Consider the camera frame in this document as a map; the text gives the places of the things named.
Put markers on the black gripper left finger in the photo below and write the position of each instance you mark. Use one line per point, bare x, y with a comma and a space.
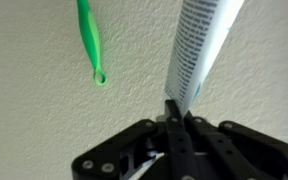
174, 133

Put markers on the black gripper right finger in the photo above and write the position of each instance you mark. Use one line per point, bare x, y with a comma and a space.
224, 150

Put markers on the white tube with blue print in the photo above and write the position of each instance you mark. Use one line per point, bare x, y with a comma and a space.
197, 43

